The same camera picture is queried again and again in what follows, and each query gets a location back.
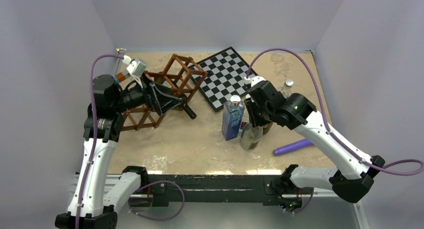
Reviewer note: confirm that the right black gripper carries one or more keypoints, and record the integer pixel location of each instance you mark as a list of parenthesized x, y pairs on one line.
[(256, 120)]

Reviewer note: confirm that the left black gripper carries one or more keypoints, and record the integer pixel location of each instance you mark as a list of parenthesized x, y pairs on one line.
[(156, 98)]

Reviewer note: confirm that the brown wooden wine rack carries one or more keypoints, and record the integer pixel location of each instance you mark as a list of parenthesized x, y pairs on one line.
[(181, 75)]

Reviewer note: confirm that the clear glass bottle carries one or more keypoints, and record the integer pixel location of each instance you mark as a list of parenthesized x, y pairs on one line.
[(250, 136)]

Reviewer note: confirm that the dark green wine bottle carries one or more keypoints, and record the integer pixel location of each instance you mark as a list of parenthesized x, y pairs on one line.
[(185, 107)]

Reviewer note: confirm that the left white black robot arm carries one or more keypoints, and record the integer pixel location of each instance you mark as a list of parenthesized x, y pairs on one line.
[(91, 207)]

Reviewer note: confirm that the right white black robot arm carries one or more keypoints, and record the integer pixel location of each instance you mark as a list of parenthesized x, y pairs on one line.
[(351, 178)]

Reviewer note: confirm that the clear bottle far right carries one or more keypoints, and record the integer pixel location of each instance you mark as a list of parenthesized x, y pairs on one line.
[(286, 89)]

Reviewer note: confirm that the olive wine bottle tan label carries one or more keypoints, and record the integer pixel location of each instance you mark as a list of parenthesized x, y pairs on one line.
[(266, 128)]

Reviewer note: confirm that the blue square bottle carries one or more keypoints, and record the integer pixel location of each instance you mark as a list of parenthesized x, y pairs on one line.
[(233, 112)]

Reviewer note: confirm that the blue orange syringe toy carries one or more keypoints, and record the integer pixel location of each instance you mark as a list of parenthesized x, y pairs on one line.
[(120, 77)]

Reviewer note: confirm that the black white checkerboard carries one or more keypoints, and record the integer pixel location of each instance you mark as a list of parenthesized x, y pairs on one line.
[(226, 71)]

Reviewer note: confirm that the purple toy microphone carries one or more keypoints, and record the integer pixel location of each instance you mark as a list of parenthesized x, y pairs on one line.
[(292, 147)]

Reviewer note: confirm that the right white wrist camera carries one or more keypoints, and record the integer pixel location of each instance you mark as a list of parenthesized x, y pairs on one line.
[(252, 81)]

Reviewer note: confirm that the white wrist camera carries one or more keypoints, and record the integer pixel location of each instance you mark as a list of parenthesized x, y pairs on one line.
[(135, 69), (252, 81)]

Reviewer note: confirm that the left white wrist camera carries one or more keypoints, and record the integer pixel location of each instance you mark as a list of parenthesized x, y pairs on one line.
[(135, 69)]

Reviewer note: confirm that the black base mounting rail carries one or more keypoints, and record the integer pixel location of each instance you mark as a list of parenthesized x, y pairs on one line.
[(268, 190)]

